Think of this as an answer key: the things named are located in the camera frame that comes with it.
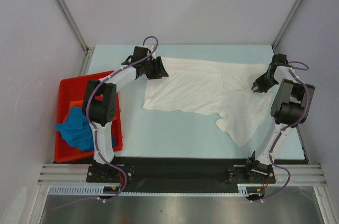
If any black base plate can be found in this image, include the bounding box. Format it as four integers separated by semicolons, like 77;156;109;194
86;157;276;192

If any blue t shirt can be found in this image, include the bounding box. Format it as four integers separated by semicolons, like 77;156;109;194
55;106;119;152

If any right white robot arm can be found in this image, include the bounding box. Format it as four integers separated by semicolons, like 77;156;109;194
244;53;315;183

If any purple cable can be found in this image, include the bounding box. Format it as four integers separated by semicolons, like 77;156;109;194
88;35;159;203
250;61;310;203

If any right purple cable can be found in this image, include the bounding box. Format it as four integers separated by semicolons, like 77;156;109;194
250;61;310;203

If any white slotted cable duct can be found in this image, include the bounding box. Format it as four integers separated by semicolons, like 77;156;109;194
48;184;264;198

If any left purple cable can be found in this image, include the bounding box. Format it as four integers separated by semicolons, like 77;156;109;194
88;35;159;203

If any orange t shirt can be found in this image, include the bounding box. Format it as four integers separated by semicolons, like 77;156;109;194
69;100;83;108

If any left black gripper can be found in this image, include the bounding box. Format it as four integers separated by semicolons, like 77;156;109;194
141;57;168;80

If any white t shirt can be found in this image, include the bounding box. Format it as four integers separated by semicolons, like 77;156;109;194
143;57;272;147

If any aluminium frame rail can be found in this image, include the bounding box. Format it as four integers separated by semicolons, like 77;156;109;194
38;164;90;184

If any red plastic bin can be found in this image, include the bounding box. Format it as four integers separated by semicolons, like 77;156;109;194
54;71;123;163

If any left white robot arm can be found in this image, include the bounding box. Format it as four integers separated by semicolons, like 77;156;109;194
82;45;168;182

